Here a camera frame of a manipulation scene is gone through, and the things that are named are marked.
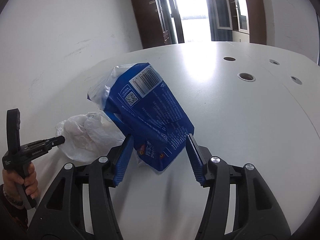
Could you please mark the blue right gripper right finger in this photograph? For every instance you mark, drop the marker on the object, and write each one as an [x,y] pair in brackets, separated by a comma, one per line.
[196,158]

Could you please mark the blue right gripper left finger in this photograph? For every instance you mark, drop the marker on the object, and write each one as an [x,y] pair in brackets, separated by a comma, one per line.
[122,159]

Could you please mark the person's left hand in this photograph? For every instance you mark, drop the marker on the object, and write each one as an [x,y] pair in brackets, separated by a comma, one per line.
[11,178]

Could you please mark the white crumpled plastic bag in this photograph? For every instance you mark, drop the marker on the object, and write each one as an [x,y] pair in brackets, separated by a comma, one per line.
[88,136]

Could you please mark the blue tissue pack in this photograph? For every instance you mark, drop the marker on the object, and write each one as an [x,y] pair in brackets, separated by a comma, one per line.
[139,102]

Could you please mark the brown wooden cabinet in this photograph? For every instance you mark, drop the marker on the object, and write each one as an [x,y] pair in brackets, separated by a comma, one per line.
[159,22]

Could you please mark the brown cabinet with glass door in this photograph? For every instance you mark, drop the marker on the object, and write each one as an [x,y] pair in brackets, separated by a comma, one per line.
[248,21]

